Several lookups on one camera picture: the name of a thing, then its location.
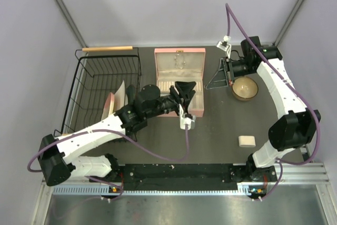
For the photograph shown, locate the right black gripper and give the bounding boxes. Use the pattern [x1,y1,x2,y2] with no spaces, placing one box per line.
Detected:
[205,57,255,90]

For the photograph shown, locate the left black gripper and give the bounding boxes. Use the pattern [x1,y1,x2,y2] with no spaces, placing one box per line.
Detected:
[145,81,196,119]

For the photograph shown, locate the silver rhinestone necklace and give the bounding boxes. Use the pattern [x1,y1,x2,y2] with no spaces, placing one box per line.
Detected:
[173,53,188,70]

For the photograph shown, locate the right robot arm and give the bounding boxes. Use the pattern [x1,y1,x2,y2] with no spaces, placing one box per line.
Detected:
[205,36,321,182]

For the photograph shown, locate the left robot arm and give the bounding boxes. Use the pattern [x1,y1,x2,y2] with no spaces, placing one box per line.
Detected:
[36,81,196,187]

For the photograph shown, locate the pink jewelry box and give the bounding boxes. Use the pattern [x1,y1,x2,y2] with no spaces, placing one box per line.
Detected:
[154,48,206,118]

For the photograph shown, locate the brown ceramic bowl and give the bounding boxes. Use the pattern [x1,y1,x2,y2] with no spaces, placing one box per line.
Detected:
[232,76,259,101]

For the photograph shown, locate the cream dark rimmed plate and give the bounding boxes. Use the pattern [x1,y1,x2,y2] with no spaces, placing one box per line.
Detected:
[113,80,128,113]

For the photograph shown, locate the small beige pillow block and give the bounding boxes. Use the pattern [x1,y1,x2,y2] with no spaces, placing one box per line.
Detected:
[238,135,256,148]

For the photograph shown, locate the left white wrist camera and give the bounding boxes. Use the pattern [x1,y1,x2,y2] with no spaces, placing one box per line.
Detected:
[179,104,196,130]

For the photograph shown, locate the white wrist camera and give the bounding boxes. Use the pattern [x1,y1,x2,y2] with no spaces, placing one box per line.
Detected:
[179,104,196,130]
[216,35,232,59]

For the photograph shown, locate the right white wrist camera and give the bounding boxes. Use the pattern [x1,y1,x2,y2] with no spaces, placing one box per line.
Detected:
[216,35,232,59]

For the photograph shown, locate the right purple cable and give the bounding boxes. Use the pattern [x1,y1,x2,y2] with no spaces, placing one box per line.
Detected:
[225,3,322,201]

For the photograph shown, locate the black wire basket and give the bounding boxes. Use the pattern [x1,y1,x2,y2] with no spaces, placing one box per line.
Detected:
[53,47,142,137]

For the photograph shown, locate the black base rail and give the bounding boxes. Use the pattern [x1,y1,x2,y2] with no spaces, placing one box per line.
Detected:
[101,163,277,190]

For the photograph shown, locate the grey slotted cable duct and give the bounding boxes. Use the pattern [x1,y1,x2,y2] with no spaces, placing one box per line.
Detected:
[52,183,264,196]

